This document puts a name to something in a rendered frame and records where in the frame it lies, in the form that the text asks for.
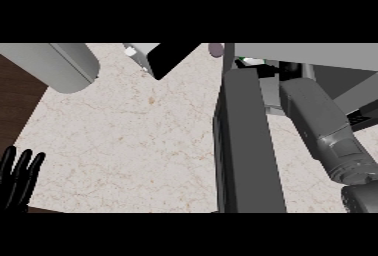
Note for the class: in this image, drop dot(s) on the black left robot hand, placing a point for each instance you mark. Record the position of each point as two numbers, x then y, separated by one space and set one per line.
18 181

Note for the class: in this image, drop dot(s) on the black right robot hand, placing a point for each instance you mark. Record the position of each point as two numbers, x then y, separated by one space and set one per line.
290 70

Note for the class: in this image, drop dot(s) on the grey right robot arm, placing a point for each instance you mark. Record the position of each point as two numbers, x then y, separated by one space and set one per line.
322 133

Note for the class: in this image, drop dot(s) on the grey microwave body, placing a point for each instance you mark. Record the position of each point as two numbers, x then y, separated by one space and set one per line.
304 53

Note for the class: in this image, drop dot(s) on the white green milk carton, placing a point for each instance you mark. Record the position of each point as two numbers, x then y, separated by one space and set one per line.
253 61

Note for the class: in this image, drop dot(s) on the dark grey microwave door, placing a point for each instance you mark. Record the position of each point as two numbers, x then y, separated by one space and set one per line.
250 143

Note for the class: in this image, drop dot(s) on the mauve rounded object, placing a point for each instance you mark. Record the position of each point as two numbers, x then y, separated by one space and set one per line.
216 50

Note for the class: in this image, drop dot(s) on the black angular appliance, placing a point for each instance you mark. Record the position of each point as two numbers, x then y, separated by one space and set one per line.
167 58

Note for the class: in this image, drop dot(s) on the pale grey slanted object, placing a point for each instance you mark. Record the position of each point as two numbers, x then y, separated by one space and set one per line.
139 53

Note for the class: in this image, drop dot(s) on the grey cylindrical appliance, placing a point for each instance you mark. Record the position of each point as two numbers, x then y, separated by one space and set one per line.
53 63

